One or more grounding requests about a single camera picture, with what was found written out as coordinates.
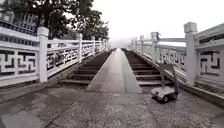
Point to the grey stone pavement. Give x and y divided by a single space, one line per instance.
110 110

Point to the stone stairs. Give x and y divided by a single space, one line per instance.
83 71
143 71

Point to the large dark tree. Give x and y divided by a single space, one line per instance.
56 16

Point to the white stone railing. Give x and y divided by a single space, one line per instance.
42 50
190 50

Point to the small wheeled robot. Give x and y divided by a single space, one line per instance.
163 92

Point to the grey stone ramp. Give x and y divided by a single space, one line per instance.
113 73

